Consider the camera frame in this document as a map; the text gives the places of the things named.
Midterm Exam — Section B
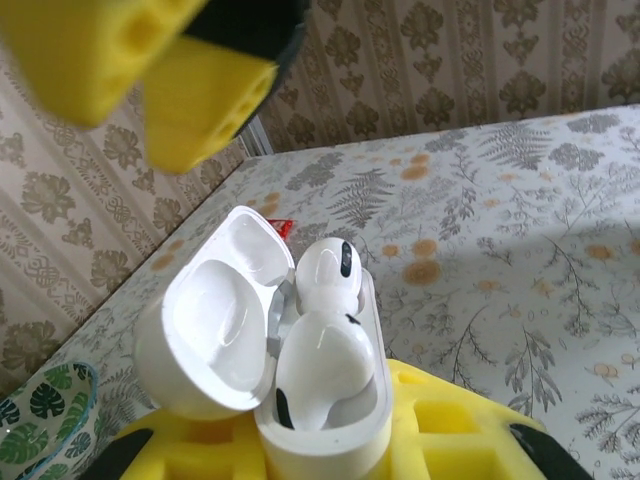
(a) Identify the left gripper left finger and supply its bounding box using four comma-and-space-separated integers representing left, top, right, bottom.
63, 407, 274, 480

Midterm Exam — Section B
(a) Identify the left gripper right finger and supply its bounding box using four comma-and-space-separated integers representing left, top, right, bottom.
377, 357, 594, 480

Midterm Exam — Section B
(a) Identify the white rounded rectangular charging case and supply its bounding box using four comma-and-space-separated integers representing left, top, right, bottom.
134, 204, 391, 480

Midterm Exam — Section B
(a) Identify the white stemmed earbud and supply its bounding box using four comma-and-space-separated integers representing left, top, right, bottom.
294, 238, 364, 321
273, 312, 376, 431

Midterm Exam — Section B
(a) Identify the red snack packet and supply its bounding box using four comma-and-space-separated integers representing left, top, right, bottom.
267, 218, 296, 241

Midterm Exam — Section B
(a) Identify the leaf pattern bowl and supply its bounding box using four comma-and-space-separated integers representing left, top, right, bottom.
0, 362, 99, 480

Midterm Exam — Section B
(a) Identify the aluminium frame post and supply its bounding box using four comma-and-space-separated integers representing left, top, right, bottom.
243, 112, 275, 157

